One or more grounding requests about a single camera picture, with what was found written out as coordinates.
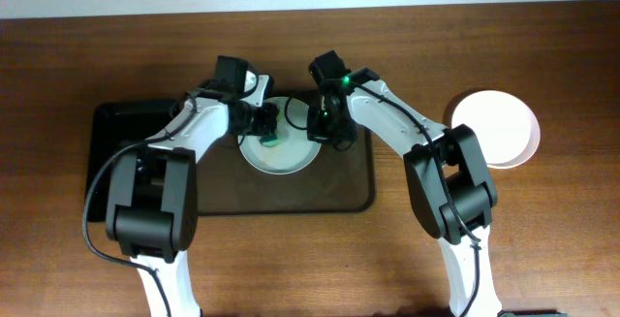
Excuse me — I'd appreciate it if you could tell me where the green yellow sponge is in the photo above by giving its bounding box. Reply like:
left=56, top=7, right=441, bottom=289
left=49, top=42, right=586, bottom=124
left=259, top=133, right=282, bottom=148

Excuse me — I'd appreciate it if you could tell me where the pale blue plate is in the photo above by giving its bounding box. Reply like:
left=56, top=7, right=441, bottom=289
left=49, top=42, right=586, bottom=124
left=240, top=96, right=321, bottom=174

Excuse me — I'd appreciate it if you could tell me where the white plate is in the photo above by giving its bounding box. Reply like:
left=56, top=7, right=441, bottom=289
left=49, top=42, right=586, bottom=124
left=450, top=90, right=542, bottom=170

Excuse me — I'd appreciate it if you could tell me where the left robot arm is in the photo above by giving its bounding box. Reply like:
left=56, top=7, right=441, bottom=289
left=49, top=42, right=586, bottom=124
left=102, top=70, right=277, bottom=316

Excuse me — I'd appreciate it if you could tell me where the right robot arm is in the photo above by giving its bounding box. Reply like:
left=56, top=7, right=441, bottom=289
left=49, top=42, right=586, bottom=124
left=308, top=67, right=502, bottom=316

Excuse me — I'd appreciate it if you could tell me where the brown serving tray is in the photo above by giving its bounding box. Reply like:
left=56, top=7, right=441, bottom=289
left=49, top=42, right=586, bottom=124
left=193, top=86, right=377, bottom=216

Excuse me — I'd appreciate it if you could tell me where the black plastic tray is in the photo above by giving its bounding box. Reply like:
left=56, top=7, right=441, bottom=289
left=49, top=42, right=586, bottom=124
left=85, top=98, right=180, bottom=224

